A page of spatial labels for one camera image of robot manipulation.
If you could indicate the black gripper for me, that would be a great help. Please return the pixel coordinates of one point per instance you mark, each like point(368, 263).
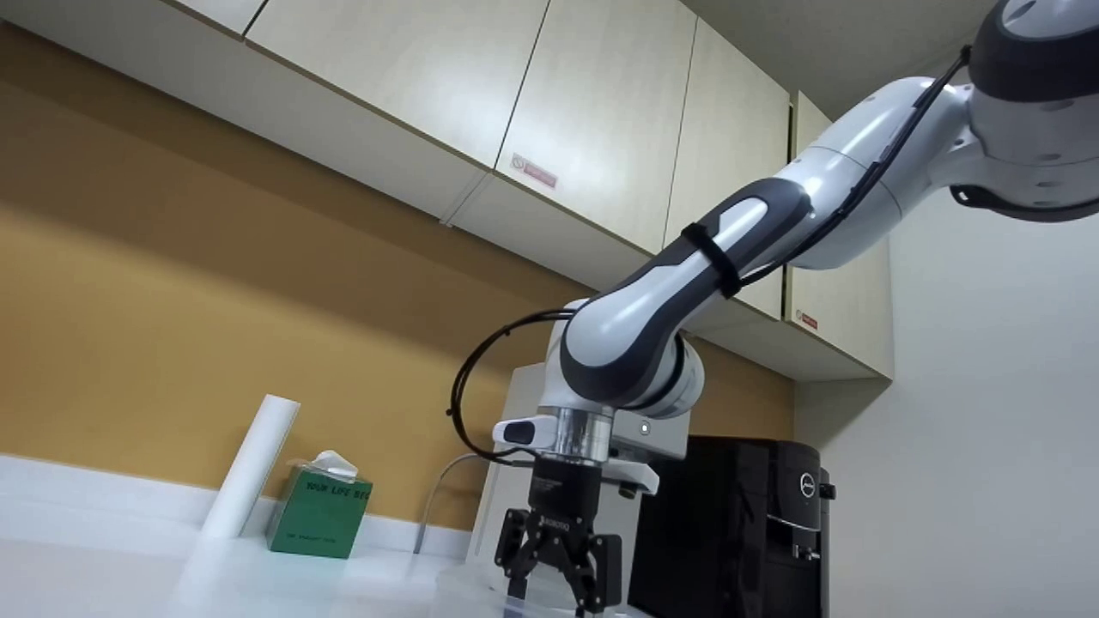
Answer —
point(557, 529)

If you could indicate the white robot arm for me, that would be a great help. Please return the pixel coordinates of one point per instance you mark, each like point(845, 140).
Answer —
point(1012, 127)

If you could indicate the green tissue box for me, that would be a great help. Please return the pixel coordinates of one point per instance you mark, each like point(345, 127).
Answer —
point(321, 508)

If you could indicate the black coffee machine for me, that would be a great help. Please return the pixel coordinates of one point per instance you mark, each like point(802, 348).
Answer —
point(739, 529)

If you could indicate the white paper towel roll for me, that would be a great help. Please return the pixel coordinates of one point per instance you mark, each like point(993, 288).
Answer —
point(249, 469)

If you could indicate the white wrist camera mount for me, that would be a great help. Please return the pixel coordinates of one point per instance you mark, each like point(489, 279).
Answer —
point(583, 442)

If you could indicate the upper wall cabinets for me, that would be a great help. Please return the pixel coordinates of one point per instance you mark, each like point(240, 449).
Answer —
point(580, 135)

